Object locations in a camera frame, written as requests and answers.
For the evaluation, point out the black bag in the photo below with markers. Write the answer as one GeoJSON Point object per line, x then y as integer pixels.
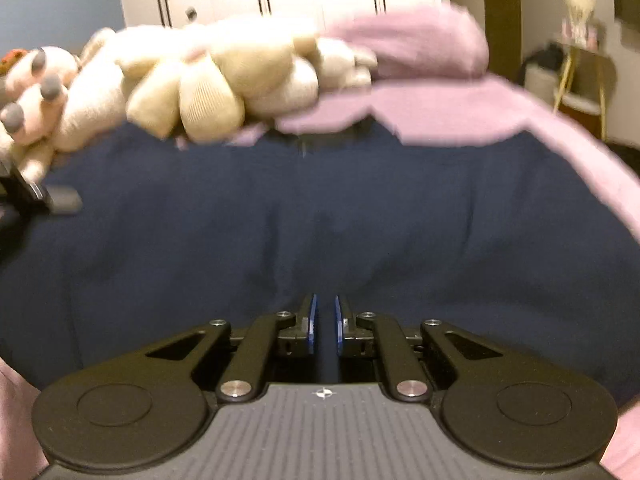
{"type": "Point", "coordinates": [547, 55]}

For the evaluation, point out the navy blue garment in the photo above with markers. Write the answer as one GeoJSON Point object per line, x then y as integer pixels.
{"type": "Point", "coordinates": [450, 110]}
{"type": "Point", "coordinates": [250, 235]}

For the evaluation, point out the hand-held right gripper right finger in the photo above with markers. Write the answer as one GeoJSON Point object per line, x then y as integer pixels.
{"type": "Point", "coordinates": [339, 325]}

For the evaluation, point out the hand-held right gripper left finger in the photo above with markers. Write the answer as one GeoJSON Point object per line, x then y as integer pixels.
{"type": "Point", "coordinates": [312, 325]}

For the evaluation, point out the dried flower bouquet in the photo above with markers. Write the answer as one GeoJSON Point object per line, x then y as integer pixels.
{"type": "Point", "coordinates": [579, 7]}

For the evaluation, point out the large white plush toy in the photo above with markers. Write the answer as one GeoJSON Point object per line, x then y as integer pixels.
{"type": "Point", "coordinates": [90, 110]}

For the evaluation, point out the white side table gold legs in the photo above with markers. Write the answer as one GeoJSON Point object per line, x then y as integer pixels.
{"type": "Point", "coordinates": [592, 60]}

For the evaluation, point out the red ladybug plush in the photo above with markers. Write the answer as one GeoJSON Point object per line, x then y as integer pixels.
{"type": "Point", "coordinates": [12, 59]}

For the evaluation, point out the dark wooden frame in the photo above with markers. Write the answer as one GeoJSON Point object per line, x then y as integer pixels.
{"type": "Point", "coordinates": [502, 20]}

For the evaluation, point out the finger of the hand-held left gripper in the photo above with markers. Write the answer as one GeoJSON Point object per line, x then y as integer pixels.
{"type": "Point", "coordinates": [62, 200]}

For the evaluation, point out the white basket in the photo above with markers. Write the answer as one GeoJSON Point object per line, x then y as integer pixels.
{"type": "Point", "coordinates": [542, 85]}

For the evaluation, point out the small white plush toy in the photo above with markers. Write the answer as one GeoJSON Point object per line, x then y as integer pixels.
{"type": "Point", "coordinates": [340, 65]}

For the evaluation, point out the pink plush with grey tips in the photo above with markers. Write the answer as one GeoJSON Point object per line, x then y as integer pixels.
{"type": "Point", "coordinates": [30, 95]}

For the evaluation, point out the purple pillow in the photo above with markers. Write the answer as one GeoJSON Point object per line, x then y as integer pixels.
{"type": "Point", "coordinates": [415, 40]}

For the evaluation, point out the cream flower plush cushion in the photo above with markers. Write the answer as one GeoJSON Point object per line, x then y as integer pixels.
{"type": "Point", "coordinates": [210, 90]}

